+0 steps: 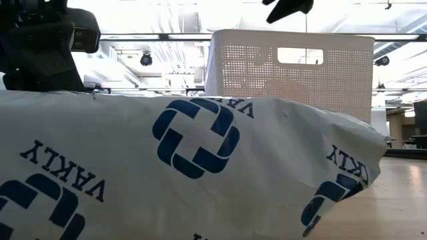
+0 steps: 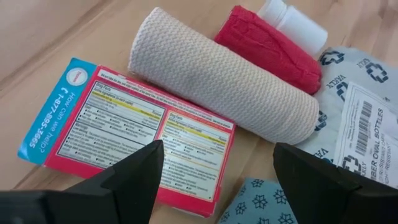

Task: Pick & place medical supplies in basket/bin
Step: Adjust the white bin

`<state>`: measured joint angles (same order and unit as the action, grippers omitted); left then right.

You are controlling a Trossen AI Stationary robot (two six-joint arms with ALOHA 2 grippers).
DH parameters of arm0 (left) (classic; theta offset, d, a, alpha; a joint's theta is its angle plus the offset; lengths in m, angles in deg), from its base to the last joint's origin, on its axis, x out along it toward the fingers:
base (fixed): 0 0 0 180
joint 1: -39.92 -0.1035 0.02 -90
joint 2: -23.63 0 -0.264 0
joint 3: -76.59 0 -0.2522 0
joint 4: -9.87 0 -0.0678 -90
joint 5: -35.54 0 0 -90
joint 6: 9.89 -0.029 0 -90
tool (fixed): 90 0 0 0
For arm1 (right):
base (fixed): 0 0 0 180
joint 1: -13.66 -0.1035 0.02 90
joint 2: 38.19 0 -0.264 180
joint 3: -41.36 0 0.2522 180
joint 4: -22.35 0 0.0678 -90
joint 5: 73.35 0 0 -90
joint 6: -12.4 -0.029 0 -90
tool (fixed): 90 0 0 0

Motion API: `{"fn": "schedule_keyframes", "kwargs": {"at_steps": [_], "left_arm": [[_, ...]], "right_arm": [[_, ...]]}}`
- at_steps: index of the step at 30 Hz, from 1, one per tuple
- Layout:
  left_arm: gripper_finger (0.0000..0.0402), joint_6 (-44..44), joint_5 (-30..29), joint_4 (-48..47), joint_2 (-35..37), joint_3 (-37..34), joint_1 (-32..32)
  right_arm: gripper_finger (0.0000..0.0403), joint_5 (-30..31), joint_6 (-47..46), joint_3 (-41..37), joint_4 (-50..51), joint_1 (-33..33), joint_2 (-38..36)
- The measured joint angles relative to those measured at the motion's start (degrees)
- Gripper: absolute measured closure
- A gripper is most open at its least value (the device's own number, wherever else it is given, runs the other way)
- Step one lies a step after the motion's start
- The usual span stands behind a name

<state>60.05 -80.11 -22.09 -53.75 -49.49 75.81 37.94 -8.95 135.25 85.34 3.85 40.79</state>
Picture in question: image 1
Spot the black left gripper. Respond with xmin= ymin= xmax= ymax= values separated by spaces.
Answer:
xmin=0 ymin=20 xmax=86 ymax=93

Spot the white bag blue logo print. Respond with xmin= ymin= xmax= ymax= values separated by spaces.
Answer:
xmin=0 ymin=89 xmax=388 ymax=240

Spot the white perforated plastic basket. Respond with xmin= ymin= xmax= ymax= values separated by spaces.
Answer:
xmin=204 ymin=29 xmax=376 ymax=125

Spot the black computer monitor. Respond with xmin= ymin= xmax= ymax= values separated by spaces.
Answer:
xmin=413 ymin=99 xmax=427 ymax=130

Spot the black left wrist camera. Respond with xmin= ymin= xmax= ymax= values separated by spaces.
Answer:
xmin=65 ymin=7 xmax=102 ymax=55

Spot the black overhead frame bar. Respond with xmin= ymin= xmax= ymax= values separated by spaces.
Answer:
xmin=99 ymin=32 xmax=427 ymax=43

